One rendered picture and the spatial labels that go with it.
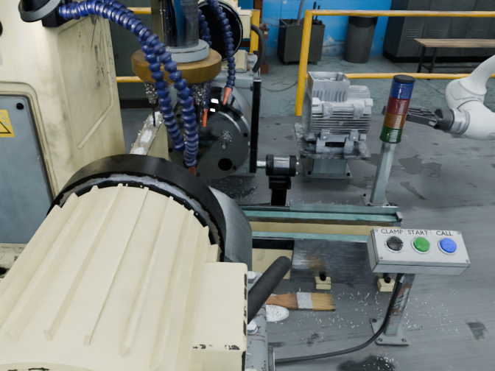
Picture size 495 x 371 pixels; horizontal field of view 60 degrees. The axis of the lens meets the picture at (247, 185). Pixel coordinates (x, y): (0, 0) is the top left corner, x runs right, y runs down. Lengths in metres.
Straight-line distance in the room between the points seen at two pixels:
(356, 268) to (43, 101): 0.78
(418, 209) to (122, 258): 1.24
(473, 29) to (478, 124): 5.22
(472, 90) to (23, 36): 1.47
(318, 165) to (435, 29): 5.10
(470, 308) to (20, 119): 1.05
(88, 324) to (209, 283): 0.11
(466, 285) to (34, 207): 1.03
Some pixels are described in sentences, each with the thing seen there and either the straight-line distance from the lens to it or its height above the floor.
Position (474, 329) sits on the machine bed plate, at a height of 0.80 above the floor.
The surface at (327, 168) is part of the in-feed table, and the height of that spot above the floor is 0.83.
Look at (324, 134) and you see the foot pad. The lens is 1.45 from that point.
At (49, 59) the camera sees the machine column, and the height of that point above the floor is 1.36.
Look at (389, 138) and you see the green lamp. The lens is 1.33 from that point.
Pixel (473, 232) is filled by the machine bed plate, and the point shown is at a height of 0.80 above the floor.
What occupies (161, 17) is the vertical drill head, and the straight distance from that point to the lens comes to 0.86.
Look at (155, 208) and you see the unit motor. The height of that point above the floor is 1.35.
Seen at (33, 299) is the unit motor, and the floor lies 1.36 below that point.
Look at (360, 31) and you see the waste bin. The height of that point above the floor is 0.42.
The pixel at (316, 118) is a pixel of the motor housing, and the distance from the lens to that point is 1.43.
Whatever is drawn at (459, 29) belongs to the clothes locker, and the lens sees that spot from 6.74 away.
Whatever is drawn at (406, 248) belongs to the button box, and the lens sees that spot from 0.85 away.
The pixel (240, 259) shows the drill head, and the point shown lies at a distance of 0.69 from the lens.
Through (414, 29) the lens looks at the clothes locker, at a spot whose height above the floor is 0.47.
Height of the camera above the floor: 1.56
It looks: 31 degrees down
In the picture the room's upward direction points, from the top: 2 degrees clockwise
